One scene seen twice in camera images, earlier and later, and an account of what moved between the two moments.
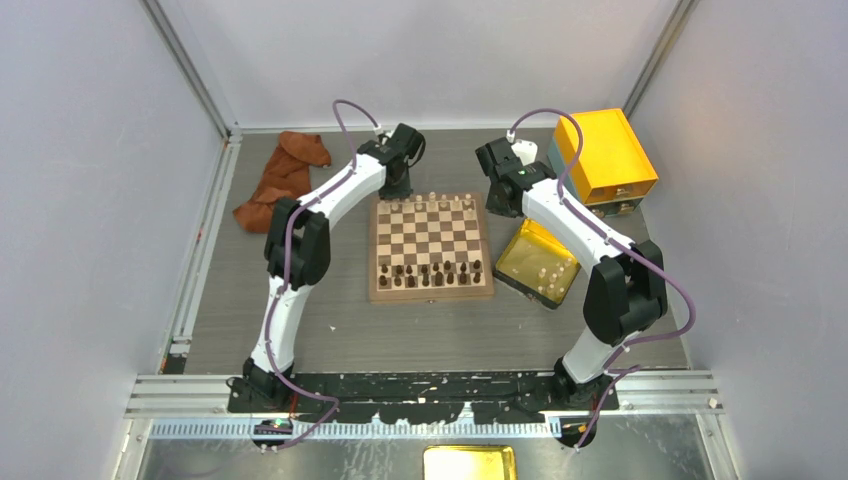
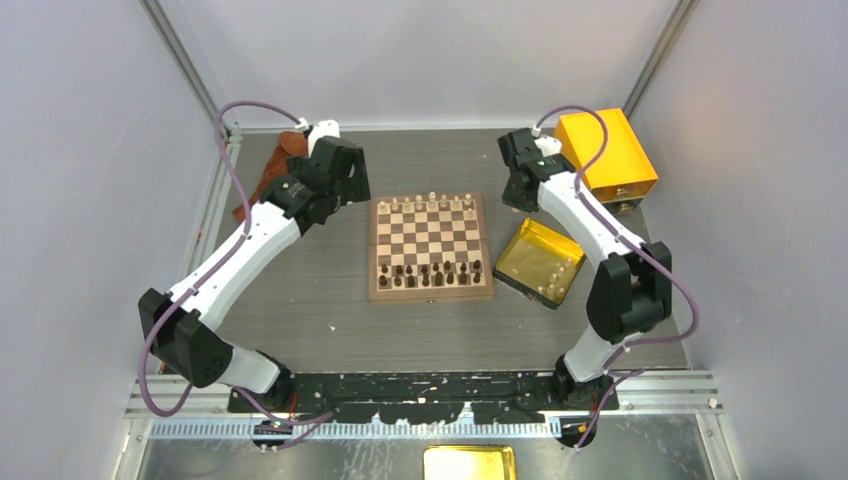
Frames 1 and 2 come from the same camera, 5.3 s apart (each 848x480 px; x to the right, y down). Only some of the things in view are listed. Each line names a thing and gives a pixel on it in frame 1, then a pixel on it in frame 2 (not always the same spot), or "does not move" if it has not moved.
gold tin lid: (469, 462) does not move
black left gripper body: (397, 190) -> (355, 189)
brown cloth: (287, 175) does not move
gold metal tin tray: (537, 264) does not move
